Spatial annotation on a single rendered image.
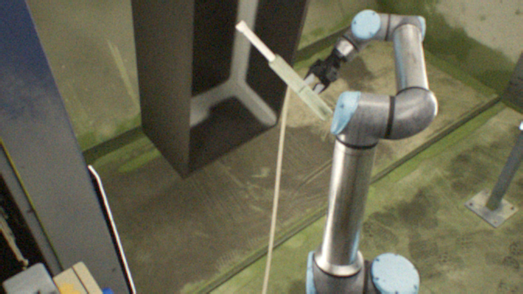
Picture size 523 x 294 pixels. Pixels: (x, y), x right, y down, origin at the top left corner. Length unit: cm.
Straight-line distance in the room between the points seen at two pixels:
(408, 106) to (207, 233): 169
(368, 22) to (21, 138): 114
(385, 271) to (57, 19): 223
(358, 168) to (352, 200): 11
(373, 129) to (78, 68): 214
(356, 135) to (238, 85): 160
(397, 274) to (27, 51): 120
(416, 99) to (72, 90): 219
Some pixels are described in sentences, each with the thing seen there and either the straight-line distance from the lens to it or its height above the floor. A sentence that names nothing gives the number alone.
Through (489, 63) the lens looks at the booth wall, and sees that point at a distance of 387.
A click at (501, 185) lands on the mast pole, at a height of 21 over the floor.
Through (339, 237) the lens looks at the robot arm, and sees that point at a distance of 162.
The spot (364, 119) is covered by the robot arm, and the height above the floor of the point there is 145.
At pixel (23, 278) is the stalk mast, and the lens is 92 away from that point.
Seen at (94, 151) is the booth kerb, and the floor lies 13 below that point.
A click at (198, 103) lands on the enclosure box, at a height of 53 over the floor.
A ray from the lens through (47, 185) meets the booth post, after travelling 145.
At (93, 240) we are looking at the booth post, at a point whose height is 105.
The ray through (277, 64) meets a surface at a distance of 192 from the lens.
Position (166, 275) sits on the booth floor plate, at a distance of 276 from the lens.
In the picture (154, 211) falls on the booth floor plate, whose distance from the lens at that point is 299.
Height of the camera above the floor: 237
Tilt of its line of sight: 46 degrees down
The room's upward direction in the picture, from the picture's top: straight up
